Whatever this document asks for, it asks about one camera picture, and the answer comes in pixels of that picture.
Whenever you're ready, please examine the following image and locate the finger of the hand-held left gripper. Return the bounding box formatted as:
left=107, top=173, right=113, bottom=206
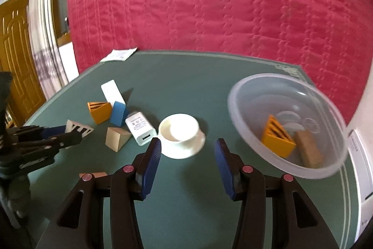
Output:
left=12, top=132, right=82, bottom=172
left=9, top=125, right=67, bottom=140

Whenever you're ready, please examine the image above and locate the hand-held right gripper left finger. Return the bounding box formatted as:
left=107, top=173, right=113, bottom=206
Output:
left=36, top=137, right=162, bottom=249

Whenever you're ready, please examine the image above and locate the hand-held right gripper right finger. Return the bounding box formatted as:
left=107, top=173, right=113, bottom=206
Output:
left=214, top=138, right=340, bottom=249

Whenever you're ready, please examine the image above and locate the white striped triangular block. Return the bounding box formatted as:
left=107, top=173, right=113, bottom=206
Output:
left=65, top=119, right=94, bottom=139

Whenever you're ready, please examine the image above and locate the white saucer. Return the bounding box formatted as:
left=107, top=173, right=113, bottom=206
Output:
left=159, top=132, right=206, bottom=159

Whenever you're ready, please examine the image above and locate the white USB charger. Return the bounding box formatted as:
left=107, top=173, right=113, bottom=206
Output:
left=125, top=111, right=156, bottom=146

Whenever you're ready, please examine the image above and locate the orange striped triangular block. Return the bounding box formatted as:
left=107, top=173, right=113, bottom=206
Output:
left=87, top=102, right=113, bottom=125
left=260, top=115, right=297, bottom=158

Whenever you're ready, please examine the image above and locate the plain wooden triangular block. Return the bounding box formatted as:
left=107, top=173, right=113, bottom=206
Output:
left=105, top=127, right=132, bottom=153

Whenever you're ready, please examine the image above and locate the white cup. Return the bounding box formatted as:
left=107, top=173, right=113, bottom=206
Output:
left=158, top=114, right=200, bottom=143

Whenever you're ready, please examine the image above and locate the wooden cube block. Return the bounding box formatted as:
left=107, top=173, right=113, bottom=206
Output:
left=79, top=171, right=108, bottom=179

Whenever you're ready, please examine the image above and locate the blue block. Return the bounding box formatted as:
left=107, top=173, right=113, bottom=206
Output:
left=110, top=101, right=126, bottom=127

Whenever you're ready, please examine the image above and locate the white rectangular block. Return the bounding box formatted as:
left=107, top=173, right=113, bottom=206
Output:
left=101, top=79, right=126, bottom=106

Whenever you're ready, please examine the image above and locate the clear plastic bowl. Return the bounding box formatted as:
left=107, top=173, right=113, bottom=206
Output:
left=227, top=73, right=349, bottom=179

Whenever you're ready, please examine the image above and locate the long wooden block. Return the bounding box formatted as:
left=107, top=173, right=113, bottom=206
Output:
left=294, top=131, right=325, bottom=169

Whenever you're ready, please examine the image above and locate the brown wooden door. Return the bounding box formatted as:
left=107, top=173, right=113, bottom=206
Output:
left=0, top=0, right=47, bottom=127

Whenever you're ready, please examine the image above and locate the pale patterned curtain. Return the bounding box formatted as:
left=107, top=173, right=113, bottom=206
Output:
left=28, top=0, right=70, bottom=99

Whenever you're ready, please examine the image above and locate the green table mat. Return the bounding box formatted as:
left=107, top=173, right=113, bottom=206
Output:
left=22, top=51, right=362, bottom=249

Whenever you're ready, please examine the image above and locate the white paper slip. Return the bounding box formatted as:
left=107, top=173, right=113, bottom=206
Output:
left=100, top=48, right=138, bottom=63

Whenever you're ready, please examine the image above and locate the white plastic box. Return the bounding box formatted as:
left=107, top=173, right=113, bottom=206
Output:
left=347, top=128, right=373, bottom=241

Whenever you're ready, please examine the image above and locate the red quilted blanket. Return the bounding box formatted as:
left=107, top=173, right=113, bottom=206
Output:
left=66, top=0, right=373, bottom=124

